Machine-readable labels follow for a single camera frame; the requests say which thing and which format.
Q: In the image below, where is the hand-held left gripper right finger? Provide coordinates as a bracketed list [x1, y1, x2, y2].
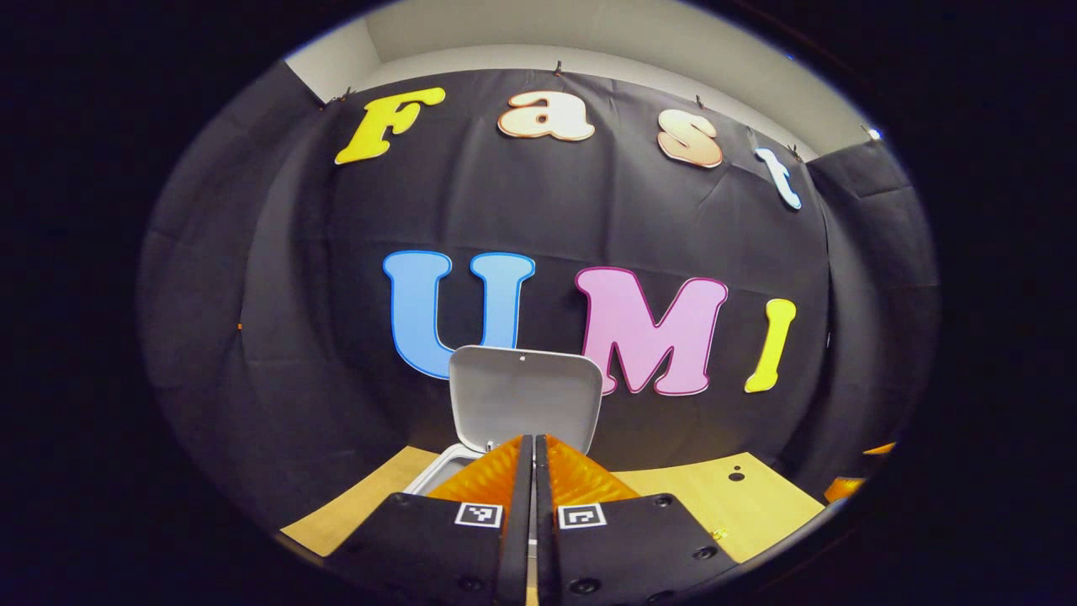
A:
[536, 434, 741, 606]

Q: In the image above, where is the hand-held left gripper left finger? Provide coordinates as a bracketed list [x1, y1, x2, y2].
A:
[324, 434, 534, 606]

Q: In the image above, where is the white desktop garbage bin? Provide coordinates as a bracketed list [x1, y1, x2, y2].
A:
[402, 345, 604, 497]

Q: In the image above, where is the wooden desktop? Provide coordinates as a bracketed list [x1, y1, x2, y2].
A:
[279, 446, 825, 606]

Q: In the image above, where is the black backdrop cloth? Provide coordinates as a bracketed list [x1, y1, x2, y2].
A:
[139, 59, 939, 540]

